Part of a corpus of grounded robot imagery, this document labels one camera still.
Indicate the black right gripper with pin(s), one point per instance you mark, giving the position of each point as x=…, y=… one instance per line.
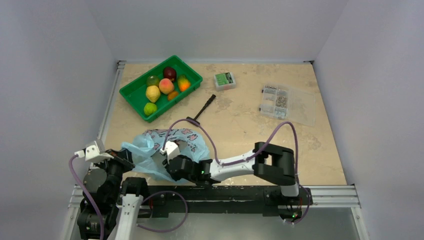
x=171, y=164

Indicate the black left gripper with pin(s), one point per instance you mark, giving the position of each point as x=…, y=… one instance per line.
x=123, y=157

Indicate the light blue plastic bag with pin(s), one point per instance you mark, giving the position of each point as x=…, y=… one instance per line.
x=145, y=150

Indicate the lime green fake fruit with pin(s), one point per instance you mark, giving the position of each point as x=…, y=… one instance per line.
x=149, y=109

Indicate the orange pink fake peach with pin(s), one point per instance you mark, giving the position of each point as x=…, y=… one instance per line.
x=166, y=86

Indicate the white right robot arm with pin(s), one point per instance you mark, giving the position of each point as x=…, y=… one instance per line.
x=272, y=163

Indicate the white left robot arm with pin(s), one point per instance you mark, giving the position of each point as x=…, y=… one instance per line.
x=108, y=200

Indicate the small orange fake fruit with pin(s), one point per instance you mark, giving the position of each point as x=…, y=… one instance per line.
x=172, y=95

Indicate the yellow fake lemon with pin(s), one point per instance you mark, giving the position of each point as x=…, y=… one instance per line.
x=153, y=93

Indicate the orange green fake mango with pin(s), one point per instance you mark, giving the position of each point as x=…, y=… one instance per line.
x=183, y=82

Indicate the green fake round fruit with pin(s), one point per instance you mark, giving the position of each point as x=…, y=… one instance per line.
x=152, y=80

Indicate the dark red fake mango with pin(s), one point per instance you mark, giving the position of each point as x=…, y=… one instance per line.
x=169, y=73

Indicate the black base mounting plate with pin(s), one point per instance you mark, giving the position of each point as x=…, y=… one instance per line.
x=266, y=200

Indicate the green plastic tray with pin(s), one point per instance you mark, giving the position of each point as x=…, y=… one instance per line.
x=134, y=92

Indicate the black rubber mallet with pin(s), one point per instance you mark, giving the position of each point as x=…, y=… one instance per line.
x=194, y=120

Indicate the small green label box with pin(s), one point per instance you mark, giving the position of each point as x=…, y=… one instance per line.
x=224, y=81

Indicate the clear plastic screw organizer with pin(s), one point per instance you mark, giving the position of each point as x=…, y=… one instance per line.
x=283, y=102

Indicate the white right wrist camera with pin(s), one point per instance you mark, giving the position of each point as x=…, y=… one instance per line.
x=170, y=150

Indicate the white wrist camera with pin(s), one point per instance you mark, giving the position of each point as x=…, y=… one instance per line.
x=94, y=152
x=170, y=150

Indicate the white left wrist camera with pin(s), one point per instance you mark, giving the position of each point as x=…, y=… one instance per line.
x=94, y=152

